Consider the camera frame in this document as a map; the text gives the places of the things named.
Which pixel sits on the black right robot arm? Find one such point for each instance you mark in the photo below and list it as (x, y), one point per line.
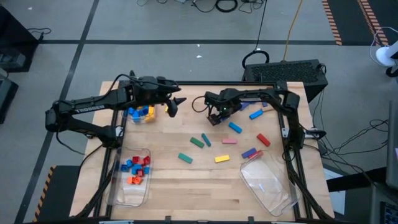
(280, 96)

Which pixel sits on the black floor mat striped edges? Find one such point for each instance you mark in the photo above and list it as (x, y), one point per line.
(57, 199)
(348, 18)

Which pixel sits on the white round stand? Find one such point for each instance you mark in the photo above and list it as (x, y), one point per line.
(384, 56)

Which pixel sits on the green long wooden block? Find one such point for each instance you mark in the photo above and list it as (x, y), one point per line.
(185, 158)
(196, 142)

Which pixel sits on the clear plastic bin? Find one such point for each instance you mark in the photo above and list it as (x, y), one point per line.
(128, 118)
(127, 196)
(267, 186)

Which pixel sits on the black perforated computer case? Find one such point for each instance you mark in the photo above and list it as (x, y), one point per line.
(284, 74)

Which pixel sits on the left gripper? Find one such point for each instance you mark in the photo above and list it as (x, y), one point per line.
(146, 91)

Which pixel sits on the light blue long block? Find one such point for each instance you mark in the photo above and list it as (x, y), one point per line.
(235, 127)
(256, 114)

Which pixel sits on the small blue plastic brick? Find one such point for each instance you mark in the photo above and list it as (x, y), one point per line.
(124, 168)
(146, 170)
(129, 162)
(134, 171)
(138, 167)

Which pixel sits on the teal long wooden block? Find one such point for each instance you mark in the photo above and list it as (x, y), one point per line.
(206, 140)

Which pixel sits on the pink long wooden block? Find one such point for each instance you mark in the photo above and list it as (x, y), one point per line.
(229, 141)

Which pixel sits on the thin plain wooden stick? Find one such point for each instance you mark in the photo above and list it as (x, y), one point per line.
(269, 109)

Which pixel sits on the black monitor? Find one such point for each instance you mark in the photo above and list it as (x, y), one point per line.
(392, 146)

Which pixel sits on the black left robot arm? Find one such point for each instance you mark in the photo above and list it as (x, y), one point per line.
(90, 104)

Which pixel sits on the red long wooden block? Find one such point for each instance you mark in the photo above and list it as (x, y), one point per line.
(257, 153)
(263, 140)

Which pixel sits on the black cabinet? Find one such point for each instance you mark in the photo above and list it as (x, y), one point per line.
(12, 46)

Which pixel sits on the small orange plastic brick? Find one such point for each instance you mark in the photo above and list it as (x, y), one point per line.
(137, 180)
(130, 180)

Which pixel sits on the grey equipment box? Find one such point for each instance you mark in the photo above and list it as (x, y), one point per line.
(6, 93)

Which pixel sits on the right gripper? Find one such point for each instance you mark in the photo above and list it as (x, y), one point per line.
(222, 100)

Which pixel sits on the black desk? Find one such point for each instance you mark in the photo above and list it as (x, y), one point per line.
(354, 180)

